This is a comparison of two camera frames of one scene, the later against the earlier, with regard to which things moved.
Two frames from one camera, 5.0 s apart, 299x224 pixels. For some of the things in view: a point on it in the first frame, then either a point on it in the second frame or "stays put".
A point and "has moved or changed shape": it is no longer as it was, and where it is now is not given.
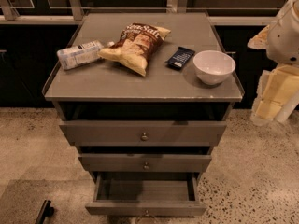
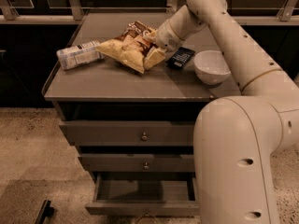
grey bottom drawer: x=145 y=193 stays put
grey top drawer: x=144 y=133 stays put
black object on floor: x=45 y=212 stays put
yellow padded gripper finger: x=260 y=41 → x=151 y=35
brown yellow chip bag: x=137 y=45 has moved or changed shape
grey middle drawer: x=143 y=162 stays put
